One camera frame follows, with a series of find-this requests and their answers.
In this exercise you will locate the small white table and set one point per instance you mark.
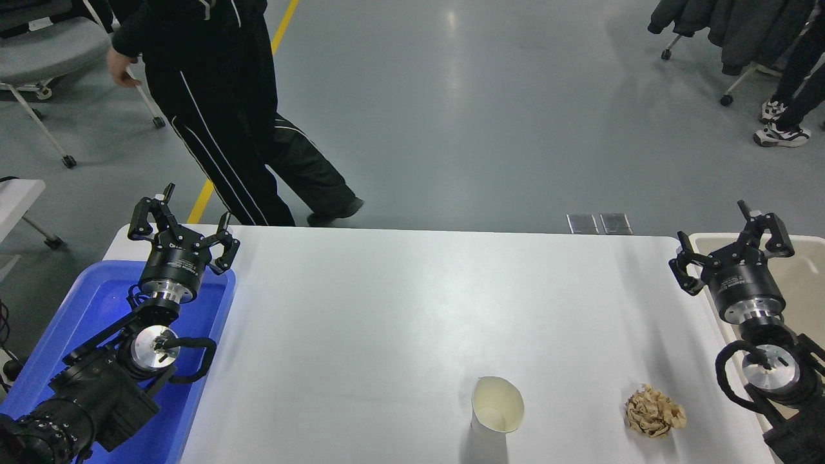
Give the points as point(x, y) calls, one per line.
point(16, 200)

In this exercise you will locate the person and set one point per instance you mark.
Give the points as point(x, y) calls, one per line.
point(213, 96)
point(799, 71)

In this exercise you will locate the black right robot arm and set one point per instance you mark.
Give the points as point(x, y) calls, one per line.
point(799, 441)

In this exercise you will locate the white paper cup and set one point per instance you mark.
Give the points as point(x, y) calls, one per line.
point(496, 403)

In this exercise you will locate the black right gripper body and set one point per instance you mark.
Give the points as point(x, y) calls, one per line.
point(741, 280)

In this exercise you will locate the blue plastic tray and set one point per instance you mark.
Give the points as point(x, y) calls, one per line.
point(77, 309)

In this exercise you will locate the large pale bin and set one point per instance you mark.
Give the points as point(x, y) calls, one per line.
point(805, 283)

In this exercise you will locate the person's hand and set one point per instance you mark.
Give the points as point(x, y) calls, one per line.
point(119, 67)

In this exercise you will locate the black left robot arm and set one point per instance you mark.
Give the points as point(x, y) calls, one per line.
point(97, 393)

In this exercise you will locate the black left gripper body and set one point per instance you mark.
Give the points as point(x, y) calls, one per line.
point(174, 264)

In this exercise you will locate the black jacket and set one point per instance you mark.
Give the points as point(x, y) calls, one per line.
point(741, 26)

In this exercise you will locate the grey office chair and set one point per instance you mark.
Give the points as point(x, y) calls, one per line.
point(45, 51)

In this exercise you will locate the crumpled tan paper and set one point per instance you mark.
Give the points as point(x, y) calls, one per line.
point(652, 412)

